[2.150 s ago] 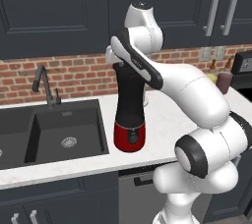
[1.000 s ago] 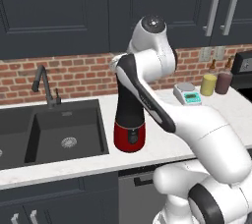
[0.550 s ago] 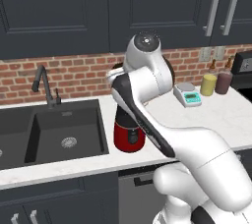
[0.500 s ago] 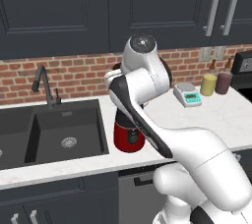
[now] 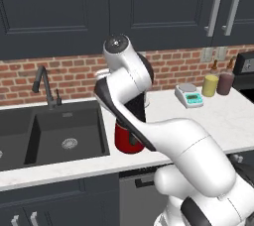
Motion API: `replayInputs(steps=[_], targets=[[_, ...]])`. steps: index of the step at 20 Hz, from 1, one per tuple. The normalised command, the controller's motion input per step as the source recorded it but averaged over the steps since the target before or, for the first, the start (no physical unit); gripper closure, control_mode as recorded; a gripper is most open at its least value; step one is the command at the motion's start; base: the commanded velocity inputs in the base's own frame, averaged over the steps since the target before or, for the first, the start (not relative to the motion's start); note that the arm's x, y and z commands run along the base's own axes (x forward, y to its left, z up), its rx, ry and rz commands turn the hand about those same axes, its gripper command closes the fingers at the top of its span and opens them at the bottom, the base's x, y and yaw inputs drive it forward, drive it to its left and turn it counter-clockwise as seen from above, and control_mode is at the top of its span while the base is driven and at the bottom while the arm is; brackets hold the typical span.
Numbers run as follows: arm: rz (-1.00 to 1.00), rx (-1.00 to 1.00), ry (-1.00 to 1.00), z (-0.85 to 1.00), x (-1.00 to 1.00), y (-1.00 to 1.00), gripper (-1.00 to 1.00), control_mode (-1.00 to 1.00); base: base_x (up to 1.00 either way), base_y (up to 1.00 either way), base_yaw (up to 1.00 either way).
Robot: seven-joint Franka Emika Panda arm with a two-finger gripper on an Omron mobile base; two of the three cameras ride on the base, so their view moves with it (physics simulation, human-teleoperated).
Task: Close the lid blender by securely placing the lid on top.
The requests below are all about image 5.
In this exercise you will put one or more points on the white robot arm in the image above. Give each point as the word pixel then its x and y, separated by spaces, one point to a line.
pixel 195 157

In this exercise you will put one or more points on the grey wall socket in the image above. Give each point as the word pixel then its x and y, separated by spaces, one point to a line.
pixel 207 54
pixel 221 53

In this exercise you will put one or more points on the brown bottle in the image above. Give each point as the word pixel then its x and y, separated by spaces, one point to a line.
pixel 226 84

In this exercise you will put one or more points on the dark drawer front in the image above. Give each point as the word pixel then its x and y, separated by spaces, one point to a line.
pixel 59 190

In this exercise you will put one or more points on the narrow dark cupboard door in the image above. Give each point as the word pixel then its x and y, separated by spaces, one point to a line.
pixel 246 5

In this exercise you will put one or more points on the black sink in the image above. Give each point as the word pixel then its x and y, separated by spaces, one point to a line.
pixel 66 137

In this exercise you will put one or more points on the grey dishwasher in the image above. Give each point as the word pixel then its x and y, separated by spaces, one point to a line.
pixel 137 203

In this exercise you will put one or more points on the grey stove knob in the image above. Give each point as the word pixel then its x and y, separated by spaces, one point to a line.
pixel 236 158

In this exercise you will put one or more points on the yellow bottle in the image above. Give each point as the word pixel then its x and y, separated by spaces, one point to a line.
pixel 210 86

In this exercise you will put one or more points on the black tap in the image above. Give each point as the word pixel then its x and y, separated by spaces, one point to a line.
pixel 46 84

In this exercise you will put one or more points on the wide dark cupboard door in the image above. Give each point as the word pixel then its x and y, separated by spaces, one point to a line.
pixel 53 8

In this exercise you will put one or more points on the red and black blender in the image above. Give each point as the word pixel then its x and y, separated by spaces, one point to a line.
pixel 127 142

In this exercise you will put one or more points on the white kitchen scale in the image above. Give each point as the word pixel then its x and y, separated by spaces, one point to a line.
pixel 188 96

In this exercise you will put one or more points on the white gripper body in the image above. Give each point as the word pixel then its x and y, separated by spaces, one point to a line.
pixel 101 73

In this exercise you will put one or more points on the dark lower cupboard door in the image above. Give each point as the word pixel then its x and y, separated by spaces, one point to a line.
pixel 72 211
pixel 8 216

